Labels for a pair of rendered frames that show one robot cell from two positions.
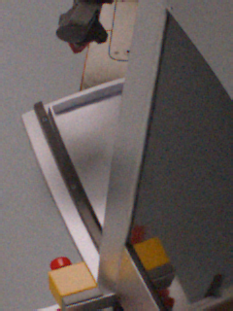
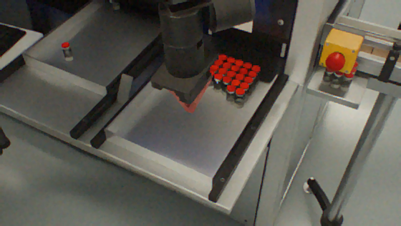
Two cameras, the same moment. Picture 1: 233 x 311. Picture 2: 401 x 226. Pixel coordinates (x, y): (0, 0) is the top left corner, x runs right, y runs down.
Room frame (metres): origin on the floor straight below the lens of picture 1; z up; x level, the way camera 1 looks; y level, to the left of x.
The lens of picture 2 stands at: (1.44, 0.57, 1.59)
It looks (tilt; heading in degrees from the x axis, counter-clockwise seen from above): 47 degrees down; 241
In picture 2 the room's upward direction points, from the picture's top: straight up
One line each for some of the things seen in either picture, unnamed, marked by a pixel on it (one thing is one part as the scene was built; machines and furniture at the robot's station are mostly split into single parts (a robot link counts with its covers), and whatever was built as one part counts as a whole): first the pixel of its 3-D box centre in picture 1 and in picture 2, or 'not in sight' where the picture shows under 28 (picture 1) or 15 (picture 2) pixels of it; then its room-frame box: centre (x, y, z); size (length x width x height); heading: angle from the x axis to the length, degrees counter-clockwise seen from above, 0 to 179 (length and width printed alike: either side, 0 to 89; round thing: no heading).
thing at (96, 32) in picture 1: (83, 19); (184, 56); (1.23, 0.14, 1.20); 0.10 x 0.07 x 0.07; 33
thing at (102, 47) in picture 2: not in sight; (105, 38); (1.22, -0.37, 0.90); 0.34 x 0.26 x 0.04; 33
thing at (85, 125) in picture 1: (149, 159); (196, 106); (1.13, -0.02, 0.90); 0.34 x 0.26 x 0.04; 32
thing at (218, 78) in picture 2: not in sight; (214, 81); (1.05, -0.07, 0.90); 0.18 x 0.02 x 0.05; 122
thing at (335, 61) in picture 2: (62, 268); (336, 61); (0.84, 0.09, 0.99); 0.04 x 0.04 x 0.04; 33
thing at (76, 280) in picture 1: (74, 290); (341, 49); (0.80, 0.06, 1.00); 0.08 x 0.07 x 0.07; 33
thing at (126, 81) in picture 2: not in sight; (112, 102); (1.30, -0.11, 0.91); 0.14 x 0.03 x 0.06; 33
